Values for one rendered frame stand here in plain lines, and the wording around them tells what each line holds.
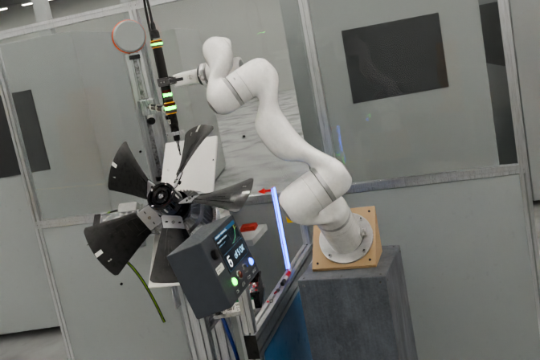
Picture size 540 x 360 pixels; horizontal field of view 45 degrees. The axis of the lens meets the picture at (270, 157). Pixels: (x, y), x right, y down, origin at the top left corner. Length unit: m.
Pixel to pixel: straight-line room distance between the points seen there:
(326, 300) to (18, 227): 3.06
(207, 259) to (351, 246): 0.67
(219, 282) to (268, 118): 0.52
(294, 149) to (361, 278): 0.50
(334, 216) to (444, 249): 1.23
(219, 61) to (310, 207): 0.52
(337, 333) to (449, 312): 1.14
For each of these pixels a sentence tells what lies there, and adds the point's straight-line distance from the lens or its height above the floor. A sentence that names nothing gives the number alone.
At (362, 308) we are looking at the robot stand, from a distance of 2.22.
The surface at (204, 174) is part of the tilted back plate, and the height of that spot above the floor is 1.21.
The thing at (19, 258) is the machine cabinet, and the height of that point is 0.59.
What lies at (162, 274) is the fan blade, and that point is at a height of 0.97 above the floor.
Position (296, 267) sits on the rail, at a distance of 2.58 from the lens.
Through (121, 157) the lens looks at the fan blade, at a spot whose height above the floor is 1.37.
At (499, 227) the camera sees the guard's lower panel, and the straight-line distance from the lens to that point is 3.18.
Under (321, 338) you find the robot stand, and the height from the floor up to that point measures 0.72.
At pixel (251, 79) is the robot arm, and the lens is 1.97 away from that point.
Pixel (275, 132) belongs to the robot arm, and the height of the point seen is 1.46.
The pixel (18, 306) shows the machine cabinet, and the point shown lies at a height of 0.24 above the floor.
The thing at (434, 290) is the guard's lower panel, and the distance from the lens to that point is 3.29.
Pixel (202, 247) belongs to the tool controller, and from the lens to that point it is 1.70.
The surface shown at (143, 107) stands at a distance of 3.12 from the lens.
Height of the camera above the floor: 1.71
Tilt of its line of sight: 9 degrees down
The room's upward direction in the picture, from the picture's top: 11 degrees counter-clockwise
